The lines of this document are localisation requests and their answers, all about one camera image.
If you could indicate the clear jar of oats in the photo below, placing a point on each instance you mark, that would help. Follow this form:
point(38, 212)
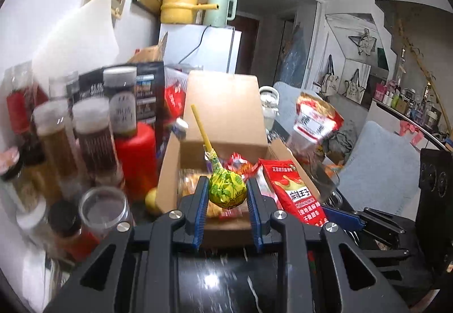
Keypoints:
point(33, 224)

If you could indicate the green label plastic jar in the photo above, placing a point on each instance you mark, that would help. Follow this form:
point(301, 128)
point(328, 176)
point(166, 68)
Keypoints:
point(120, 104)

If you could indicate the brown paper bag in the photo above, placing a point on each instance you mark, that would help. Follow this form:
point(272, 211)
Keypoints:
point(148, 51)

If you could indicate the white kettle bottle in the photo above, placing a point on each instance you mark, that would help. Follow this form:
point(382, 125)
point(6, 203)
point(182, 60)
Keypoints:
point(269, 104)

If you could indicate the orange label clear jar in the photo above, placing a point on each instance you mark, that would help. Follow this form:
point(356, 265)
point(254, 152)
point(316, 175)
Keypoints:
point(104, 210)

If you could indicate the clear cap plastic jar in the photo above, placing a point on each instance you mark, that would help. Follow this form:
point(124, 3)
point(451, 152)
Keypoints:
point(63, 84)

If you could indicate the amber glass jar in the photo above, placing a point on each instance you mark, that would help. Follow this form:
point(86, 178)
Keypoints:
point(37, 178)

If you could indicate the small red orange packet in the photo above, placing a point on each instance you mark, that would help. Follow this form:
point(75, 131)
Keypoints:
point(240, 164)

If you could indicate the row of cosmetics bottles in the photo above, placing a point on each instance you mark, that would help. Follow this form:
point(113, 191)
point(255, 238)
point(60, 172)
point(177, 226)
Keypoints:
point(414, 104)

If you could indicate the black coffee bag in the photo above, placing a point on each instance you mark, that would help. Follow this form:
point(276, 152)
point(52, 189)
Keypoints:
point(150, 97)

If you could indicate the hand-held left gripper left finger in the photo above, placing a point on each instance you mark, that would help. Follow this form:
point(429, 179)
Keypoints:
point(201, 214)

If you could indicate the yellow fruit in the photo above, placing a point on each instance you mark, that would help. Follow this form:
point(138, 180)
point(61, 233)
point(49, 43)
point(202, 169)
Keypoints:
point(152, 201)

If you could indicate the white fridge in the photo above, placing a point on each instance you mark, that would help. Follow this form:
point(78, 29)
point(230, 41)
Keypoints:
point(216, 47)

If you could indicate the red white nut bag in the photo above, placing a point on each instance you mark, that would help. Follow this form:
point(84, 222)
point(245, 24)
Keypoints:
point(316, 118)

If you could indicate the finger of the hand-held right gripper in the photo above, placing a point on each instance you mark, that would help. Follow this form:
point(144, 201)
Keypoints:
point(384, 244)
point(341, 217)

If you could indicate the glass mug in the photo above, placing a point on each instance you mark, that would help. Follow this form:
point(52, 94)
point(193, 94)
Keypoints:
point(329, 182)

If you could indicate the short black lid jar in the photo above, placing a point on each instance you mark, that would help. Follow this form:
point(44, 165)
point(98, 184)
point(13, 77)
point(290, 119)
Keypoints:
point(12, 171)

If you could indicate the yellow green lollipop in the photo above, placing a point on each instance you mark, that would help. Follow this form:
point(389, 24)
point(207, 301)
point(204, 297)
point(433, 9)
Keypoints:
point(226, 189)

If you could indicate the white foam board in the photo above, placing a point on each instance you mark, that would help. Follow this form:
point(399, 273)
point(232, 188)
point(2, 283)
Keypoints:
point(78, 40)

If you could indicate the red foil bag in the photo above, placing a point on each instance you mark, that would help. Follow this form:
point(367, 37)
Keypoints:
point(175, 95)

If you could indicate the pink clips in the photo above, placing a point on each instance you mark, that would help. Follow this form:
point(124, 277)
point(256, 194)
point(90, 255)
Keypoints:
point(410, 130)

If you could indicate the blue plastic cover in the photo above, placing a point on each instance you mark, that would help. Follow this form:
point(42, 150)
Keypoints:
point(293, 54)

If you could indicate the person's right forearm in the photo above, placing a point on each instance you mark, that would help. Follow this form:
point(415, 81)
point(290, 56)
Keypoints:
point(440, 299)

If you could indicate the red canister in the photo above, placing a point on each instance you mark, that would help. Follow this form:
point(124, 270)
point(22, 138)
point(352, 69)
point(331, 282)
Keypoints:
point(136, 160)

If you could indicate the small white bottle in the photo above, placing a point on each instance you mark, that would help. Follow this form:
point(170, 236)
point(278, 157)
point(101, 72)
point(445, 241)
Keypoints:
point(180, 129)

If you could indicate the white tissues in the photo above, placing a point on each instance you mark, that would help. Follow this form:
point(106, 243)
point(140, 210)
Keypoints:
point(39, 277)

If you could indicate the red label plastic jar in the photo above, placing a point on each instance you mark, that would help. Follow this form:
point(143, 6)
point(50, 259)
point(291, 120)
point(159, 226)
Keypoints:
point(21, 100)

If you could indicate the brown label plastic jar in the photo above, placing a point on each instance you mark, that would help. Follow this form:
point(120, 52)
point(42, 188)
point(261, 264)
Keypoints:
point(55, 143)

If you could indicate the yellow cooking pot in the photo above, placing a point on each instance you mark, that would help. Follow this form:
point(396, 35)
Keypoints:
point(178, 8)

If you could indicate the chair with pale blue cushion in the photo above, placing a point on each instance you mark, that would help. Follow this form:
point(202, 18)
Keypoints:
point(378, 171)

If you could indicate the black lid red spice jar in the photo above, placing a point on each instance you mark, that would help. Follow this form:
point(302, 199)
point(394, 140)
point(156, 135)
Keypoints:
point(70, 231)

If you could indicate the brown door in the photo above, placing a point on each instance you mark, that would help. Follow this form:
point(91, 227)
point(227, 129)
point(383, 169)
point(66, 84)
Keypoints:
point(247, 44)

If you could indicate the white tote bag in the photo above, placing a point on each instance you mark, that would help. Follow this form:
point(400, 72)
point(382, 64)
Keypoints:
point(329, 81)

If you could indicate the dark brown label jar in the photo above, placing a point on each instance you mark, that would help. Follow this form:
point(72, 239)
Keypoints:
point(97, 139)

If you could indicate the cardboard box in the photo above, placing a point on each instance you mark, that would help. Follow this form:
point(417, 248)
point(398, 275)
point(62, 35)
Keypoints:
point(223, 104)

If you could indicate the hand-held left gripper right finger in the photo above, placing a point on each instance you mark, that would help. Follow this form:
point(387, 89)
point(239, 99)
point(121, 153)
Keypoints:
point(254, 215)

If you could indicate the green electric kettle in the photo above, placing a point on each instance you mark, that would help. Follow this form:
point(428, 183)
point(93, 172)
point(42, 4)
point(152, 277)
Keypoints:
point(217, 10)

